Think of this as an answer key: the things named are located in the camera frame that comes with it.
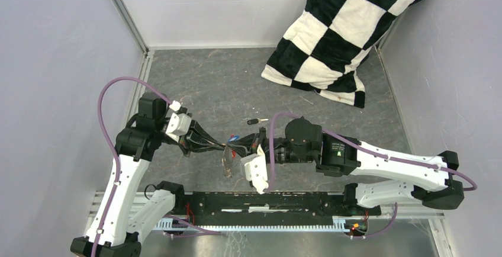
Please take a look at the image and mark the metal key holder plate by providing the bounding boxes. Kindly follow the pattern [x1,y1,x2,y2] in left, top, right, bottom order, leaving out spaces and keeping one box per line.
[221,145,234,178]

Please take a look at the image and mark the black head key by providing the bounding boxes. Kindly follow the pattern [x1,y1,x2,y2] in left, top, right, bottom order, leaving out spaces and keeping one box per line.
[246,118,268,126]

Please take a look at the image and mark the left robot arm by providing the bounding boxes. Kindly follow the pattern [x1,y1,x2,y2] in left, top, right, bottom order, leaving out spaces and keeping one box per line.
[70,92,214,256]

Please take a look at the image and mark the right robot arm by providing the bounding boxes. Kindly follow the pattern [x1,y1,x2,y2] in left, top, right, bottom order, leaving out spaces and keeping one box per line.
[228,117,465,214]

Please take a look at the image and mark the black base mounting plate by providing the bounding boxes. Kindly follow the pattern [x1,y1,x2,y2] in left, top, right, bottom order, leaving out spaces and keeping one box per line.
[170,192,381,226]

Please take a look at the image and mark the black white checkered blanket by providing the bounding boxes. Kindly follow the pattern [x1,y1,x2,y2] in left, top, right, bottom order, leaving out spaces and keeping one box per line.
[261,0,422,108]

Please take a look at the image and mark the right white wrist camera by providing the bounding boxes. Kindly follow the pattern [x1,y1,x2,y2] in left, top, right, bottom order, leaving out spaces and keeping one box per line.
[239,144,269,194]

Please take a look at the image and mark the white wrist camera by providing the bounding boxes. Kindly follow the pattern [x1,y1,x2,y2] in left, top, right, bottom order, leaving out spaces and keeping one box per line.
[164,101,192,141]
[239,144,269,194]

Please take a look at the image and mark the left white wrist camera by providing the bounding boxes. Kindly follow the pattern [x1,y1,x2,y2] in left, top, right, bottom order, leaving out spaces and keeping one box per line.
[164,101,192,141]

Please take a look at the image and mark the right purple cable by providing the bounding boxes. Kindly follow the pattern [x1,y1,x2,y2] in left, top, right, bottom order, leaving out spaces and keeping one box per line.
[263,112,478,239]

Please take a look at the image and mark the slotted cable duct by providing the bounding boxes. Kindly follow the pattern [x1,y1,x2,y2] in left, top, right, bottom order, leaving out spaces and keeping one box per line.
[153,218,367,233]

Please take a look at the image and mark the aluminium frame rail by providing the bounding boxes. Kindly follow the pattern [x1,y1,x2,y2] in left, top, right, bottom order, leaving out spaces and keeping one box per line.
[112,0,150,55]

